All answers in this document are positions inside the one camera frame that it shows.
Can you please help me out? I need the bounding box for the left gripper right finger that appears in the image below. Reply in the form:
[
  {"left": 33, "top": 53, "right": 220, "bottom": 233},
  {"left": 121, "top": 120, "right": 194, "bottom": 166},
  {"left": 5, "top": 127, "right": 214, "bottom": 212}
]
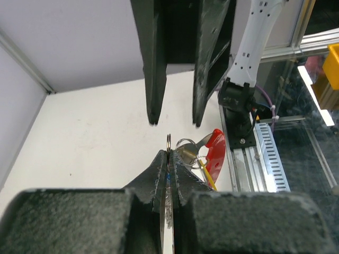
[{"left": 169, "top": 151, "right": 338, "bottom": 253}]

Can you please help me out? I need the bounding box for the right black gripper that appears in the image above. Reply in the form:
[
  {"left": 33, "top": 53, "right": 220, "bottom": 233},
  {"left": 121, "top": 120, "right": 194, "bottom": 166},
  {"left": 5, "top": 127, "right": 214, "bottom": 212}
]
[{"left": 130, "top": 0, "right": 236, "bottom": 128}]

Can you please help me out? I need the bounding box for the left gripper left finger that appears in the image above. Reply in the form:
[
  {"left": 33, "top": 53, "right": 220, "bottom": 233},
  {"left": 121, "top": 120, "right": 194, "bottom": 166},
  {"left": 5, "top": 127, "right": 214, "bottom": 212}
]
[{"left": 1, "top": 150, "right": 167, "bottom": 253}]

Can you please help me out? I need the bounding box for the yellow key tag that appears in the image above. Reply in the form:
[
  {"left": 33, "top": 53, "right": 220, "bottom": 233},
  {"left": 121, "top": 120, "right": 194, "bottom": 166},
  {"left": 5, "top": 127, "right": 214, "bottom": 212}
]
[{"left": 199, "top": 160, "right": 217, "bottom": 191}]

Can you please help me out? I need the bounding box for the red silver carabiner keyring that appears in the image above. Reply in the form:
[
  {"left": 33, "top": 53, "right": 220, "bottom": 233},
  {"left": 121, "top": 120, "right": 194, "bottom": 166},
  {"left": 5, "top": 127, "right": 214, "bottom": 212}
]
[{"left": 163, "top": 129, "right": 226, "bottom": 254}]

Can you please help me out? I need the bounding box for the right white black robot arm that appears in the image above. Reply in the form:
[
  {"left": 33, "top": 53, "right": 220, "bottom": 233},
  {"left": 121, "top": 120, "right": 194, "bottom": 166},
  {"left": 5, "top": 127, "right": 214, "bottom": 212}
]
[{"left": 131, "top": 1, "right": 286, "bottom": 126}]

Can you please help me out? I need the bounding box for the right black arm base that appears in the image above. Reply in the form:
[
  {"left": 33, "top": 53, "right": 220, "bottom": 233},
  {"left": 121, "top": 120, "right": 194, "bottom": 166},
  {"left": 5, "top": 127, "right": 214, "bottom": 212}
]
[{"left": 224, "top": 109, "right": 256, "bottom": 150}]

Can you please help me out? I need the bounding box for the yellow plastic bin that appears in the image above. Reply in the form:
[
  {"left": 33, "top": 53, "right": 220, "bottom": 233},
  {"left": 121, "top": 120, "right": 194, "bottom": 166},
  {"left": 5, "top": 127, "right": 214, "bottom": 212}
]
[{"left": 311, "top": 43, "right": 338, "bottom": 111}]

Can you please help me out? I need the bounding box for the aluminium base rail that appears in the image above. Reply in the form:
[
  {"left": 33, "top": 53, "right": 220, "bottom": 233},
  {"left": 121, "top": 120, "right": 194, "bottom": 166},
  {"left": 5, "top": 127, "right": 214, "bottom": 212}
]
[{"left": 219, "top": 107, "right": 267, "bottom": 192}]

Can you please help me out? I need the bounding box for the white slotted cable duct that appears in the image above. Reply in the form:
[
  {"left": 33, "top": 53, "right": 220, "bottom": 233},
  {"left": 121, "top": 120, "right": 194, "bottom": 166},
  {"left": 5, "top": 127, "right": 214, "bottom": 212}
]
[{"left": 255, "top": 123, "right": 290, "bottom": 193}]

